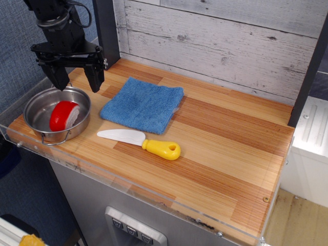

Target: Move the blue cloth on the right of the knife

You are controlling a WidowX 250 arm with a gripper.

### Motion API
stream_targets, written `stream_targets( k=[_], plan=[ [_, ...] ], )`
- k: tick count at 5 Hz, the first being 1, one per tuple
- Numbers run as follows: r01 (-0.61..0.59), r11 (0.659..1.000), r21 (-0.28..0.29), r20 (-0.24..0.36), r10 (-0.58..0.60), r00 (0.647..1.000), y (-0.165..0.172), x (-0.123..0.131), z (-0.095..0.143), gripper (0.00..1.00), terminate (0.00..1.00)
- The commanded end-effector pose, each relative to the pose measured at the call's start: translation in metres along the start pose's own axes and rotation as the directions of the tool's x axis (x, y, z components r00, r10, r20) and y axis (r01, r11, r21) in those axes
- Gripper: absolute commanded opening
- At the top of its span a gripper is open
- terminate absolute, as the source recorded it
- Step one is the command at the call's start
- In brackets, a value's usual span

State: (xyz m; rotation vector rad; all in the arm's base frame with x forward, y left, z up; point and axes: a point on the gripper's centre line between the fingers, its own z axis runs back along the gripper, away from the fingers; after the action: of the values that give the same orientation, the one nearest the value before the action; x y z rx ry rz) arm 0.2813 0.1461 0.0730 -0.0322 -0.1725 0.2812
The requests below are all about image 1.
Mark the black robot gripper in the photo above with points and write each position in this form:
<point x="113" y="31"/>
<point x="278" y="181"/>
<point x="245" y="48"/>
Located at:
<point x="66" y="46"/>

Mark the blue cloth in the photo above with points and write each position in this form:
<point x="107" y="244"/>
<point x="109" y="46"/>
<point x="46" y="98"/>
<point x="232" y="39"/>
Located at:
<point x="143" y="106"/>

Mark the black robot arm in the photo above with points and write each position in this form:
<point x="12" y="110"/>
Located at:
<point x="47" y="10"/>

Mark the red white toy food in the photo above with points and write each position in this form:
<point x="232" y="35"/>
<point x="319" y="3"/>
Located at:
<point x="64" y="116"/>

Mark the small steel pot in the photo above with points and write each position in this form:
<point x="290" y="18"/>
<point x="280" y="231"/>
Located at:
<point x="38" y="111"/>

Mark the silver dispenser button panel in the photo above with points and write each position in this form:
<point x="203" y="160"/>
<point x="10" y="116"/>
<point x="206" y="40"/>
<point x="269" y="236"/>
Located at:
<point x="126" y="230"/>

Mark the yellow object bottom left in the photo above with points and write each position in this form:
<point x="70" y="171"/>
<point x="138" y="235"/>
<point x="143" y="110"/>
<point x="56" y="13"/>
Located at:
<point x="31" y="240"/>

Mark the clear acrylic table guard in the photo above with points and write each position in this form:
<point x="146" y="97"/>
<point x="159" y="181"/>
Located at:
<point x="220" y="190"/>

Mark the white grooved side cabinet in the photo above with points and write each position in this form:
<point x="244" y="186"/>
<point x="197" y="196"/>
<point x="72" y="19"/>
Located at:
<point x="305" y="172"/>

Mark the dark left frame post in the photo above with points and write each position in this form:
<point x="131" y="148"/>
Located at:
<point x="106" y="30"/>

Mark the dark frame post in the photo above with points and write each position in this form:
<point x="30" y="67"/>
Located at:
<point x="106" y="30"/>
<point x="309" y="76"/>

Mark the yellow handled toy knife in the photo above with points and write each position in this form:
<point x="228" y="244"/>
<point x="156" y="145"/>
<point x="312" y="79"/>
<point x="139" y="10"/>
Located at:
<point x="165" y="149"/>

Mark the dark right frame post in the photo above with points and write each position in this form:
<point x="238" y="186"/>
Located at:
<point x="309" y="76"/>

